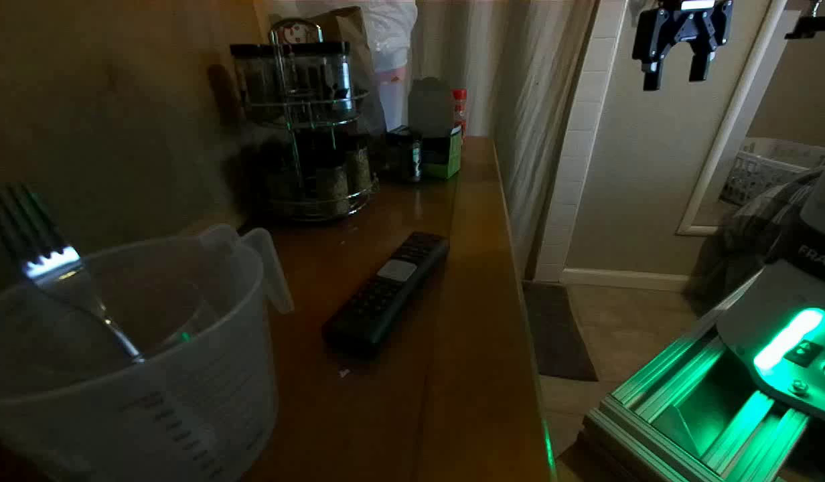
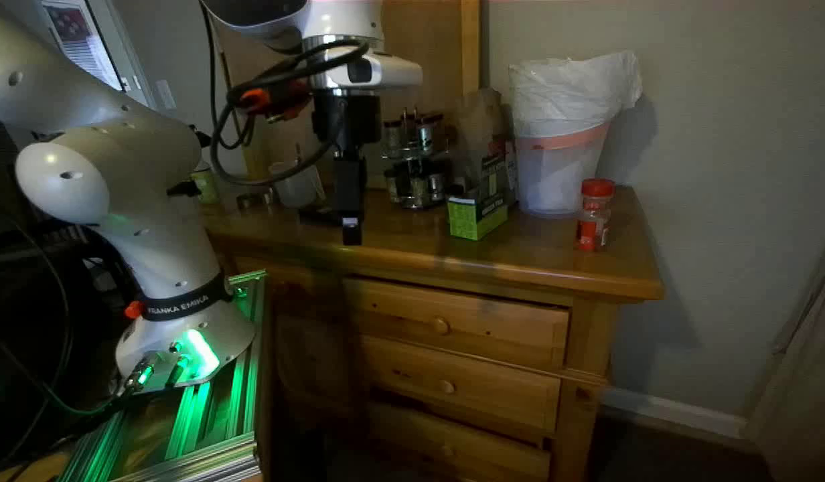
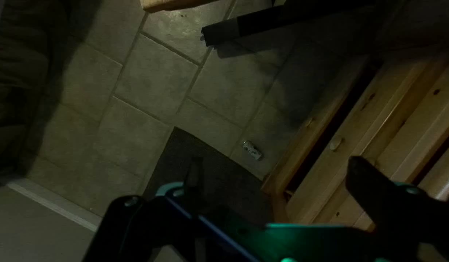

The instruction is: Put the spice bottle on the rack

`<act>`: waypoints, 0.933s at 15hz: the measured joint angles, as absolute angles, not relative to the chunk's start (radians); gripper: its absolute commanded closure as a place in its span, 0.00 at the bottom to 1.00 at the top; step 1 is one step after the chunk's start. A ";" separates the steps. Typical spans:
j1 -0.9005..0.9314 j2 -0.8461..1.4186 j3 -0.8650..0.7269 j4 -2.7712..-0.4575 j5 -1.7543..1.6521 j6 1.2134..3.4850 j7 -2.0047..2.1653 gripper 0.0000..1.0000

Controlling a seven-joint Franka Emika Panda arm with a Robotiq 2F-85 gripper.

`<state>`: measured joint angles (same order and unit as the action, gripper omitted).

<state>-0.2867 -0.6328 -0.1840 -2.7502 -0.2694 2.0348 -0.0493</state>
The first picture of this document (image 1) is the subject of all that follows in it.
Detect dark door mat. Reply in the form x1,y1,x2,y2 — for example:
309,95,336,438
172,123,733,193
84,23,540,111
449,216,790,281
520,281,599,386

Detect grey carton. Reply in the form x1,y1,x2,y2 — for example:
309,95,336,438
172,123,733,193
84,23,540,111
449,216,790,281
407,74,459,138

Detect silver metal fork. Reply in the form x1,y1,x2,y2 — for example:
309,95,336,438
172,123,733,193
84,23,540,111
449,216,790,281
0,182,149,366

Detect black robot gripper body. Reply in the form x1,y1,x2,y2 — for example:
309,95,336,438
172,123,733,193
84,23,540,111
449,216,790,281
629,0,736,66

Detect dark spice bottle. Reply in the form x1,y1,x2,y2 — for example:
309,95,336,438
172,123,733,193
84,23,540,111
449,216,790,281
381,126,427,188

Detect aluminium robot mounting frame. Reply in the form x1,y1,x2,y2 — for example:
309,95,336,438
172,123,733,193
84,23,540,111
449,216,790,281
575,264,825,482

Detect white paper towel roll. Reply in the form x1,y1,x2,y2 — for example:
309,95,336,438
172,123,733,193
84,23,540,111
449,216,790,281
266,0,423,133

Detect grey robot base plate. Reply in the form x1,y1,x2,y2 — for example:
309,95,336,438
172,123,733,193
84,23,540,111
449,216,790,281
712,257,825,427

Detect clear plastic measuring jug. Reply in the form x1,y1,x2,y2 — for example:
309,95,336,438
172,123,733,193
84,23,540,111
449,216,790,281
0,222,298,482

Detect green box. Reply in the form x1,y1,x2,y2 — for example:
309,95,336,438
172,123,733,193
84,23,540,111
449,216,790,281
417,123,467,184

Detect red-capped bottle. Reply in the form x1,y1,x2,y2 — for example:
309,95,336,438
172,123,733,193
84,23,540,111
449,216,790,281
449,86,471,138

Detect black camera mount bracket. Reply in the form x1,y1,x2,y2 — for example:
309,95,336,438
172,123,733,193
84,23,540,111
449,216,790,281
783,0,825,43

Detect black remote control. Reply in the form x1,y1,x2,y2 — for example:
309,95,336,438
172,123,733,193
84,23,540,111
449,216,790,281
320,231,453,360

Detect white laundry basket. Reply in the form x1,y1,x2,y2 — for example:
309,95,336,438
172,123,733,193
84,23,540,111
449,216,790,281
719,133,825,209

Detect wire spice rack with jars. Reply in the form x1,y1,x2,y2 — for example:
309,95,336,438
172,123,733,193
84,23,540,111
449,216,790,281
228,16,381,225

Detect grey clothes pile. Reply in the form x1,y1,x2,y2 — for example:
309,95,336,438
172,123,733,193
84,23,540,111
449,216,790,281
681,168,825,316

